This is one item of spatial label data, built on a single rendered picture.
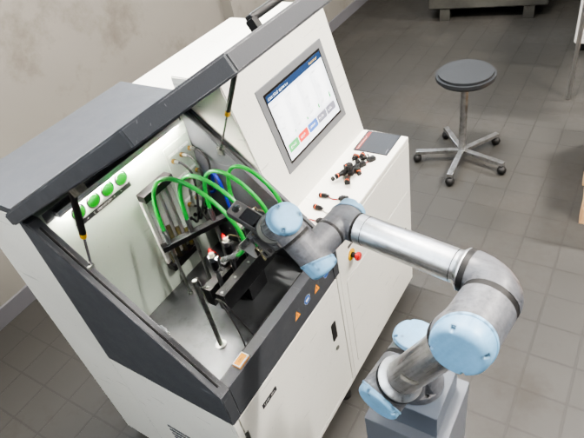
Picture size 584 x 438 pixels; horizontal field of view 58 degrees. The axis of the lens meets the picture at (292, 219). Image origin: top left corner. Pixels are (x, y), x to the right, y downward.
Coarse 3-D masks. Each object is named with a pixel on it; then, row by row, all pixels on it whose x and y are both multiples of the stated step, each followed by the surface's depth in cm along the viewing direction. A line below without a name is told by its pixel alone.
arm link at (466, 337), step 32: (480, 288) 99; (448, 320) 96; (480, 320) 94; (512, 320) 98; (416, 352) 112; (448, 352) 97; (480, 352) 93; (384, 384) 126; (416, 384) 118; (384, 416) 132
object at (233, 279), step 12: (264, 252) 194; (276, 252) 202; (240, 264) 194; (252, 264) 189; (264, 264) 197; (228, 276) 189; (240, 276) 185; (252, 276) 191; (264, 276) 199; (204, 288) 184; (216, 288) 185; (228, 288) 182; (240, 288) 186; (252, 288) 193; (216, 300) 187; (228, 300) 182
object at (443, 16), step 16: (432, 0) 552; (448, 0) 547; (464, 0) 542; (480, 0) 537; (496, 0) 532; (512, 0) 527; (528, 0) 522; (544, 0) 518; (448, 16) 558; (528, 16) 533
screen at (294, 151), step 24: (312, 48) 211; (288, 72) 200; (312, 72) 212; (264, 96) 191; (288, 96) 201; (312, 96) 212; (336, 96) 226; (288, 120) 201; (312, 120) 213; (336, 120) 227; (288, 144) 202; (312, 144) 214; (288, 168) 203
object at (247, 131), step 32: (320, 32) 215; (192, 64) 189; (256, 64) 187; (224, 96) 177; (352, 96) 236; (256, 128) 189; (352, 128) 237; (256, 160) 190; (320, 160) 219; (288, 192) 204; (384, 192) 225; (384, 256) 244; (352, 288) 219; (384, 288) 254; (352, 320) 228; (384, 320) 267; (352, 352) 238
